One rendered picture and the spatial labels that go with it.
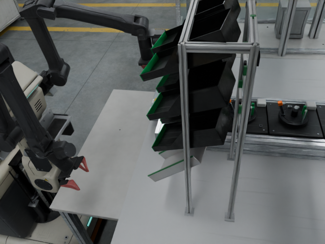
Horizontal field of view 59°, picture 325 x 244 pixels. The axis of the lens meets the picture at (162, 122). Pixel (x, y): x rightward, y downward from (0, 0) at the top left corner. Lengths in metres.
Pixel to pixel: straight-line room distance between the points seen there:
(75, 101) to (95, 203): 2.19
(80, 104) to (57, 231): 1.67
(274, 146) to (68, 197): 1.01
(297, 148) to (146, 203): 0.75
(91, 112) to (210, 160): 2.00
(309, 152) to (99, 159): 1.04
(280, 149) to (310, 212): 0.31
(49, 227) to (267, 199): 1.39
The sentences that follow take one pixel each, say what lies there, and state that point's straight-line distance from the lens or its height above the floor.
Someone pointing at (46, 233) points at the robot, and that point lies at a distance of 2.12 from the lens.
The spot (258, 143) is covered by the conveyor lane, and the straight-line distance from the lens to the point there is 1.46.
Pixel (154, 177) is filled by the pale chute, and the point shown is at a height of 1.02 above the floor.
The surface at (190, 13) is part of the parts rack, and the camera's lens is 0.89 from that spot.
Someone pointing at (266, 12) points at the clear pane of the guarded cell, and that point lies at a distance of 2.72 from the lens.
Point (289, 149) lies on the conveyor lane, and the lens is 1.51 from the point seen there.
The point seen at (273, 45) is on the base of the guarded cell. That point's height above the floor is 0.86.
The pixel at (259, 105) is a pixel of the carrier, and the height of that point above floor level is 0.98.
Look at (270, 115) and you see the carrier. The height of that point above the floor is 0.97.
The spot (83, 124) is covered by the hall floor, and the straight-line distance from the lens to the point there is 3.12.
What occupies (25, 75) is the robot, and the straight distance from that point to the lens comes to 1.40.
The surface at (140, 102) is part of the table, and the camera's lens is 1.83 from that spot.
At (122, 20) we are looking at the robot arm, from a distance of 1.23.
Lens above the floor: 2.00
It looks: 43 degrees down
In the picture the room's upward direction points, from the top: 7 degrees counter-clockwise
